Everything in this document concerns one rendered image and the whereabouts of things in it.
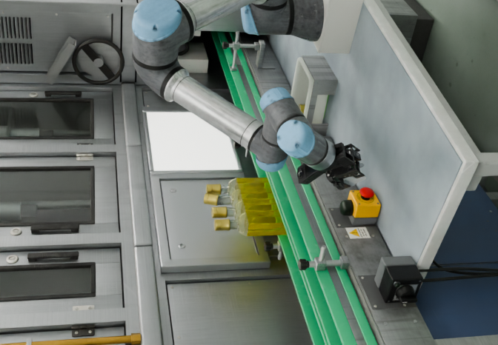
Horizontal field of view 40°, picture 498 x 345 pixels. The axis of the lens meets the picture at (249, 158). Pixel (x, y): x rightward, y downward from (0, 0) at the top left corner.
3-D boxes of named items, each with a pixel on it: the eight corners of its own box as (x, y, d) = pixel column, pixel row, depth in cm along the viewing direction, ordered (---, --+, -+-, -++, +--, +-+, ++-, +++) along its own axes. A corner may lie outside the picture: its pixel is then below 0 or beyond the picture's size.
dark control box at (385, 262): (404, 277, 171) (373, 279, 169) (413, 255, 167) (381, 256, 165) (417, 302, 165) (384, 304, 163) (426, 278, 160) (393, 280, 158)
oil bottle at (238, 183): (287, 189, 227) (225, 190, 222) (290, 175, 224) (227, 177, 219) (292, 200, 222) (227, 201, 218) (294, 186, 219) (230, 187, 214)
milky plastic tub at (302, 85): (310, 111, 243) (287, 111, 241) (321, 55, 230) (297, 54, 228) (324, 138, 229) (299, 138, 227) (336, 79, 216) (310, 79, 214)
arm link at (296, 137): (293, 108, 149) (311, 135, 144) (317, 124, 157) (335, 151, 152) (267, 131, 151) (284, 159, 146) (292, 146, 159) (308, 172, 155)
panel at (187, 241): (224, 115, 283) (141, 115, 276) (224, 109, 282) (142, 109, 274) (270, 268, 212) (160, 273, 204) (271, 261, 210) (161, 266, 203)
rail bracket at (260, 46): (272, 67, 283) (218, 67, 278) (278, 30, 273) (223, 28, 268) (274, 72, 279) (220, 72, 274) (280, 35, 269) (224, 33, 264)
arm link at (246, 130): (122, 86, 181) (269, 184, 166) (122, 54, 173) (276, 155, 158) (152, 65, 188) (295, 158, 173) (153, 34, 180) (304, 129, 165)
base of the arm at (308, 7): (316, -20, 205) (284, -22, 203) (327, 11, 195) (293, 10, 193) (306, 20, 216) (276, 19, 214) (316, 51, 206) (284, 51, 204)
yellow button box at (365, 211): (369, 208, 193) (344, 209, 191) (375, 187, 189) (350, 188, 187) (377, 224, 187) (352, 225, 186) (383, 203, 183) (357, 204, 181)
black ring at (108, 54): (124, 80, 293) (72, 79, 288) (124, 35, 281) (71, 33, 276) (124, 86, 289) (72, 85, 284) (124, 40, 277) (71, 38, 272)
